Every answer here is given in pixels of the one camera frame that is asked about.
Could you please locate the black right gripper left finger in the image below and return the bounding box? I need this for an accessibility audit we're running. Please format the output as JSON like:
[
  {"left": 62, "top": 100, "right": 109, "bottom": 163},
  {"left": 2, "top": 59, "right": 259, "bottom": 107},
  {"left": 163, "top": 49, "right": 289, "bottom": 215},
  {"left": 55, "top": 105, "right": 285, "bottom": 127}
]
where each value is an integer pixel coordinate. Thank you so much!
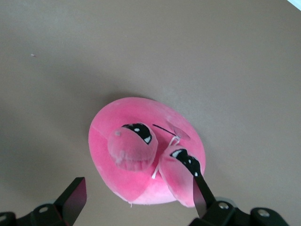
[{"left": 30, "top": 177, "right": 87, "bottom": 226}]

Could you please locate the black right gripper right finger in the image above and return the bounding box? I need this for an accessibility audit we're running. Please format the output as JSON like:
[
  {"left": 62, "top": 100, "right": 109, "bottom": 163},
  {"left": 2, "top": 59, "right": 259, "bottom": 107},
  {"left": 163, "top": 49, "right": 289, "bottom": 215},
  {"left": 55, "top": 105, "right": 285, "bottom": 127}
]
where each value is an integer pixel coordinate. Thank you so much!
[{"left": 191, "top": 174, "right": 252, "bottom": 226}]

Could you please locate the pink plush toy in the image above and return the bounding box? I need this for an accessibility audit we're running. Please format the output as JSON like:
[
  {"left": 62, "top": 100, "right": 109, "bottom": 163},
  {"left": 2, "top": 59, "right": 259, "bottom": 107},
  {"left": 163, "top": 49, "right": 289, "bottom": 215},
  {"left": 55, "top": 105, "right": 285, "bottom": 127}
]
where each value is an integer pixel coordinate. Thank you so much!
[{"left": 88, "top": 96, "right": 207, "bottom": 209}]

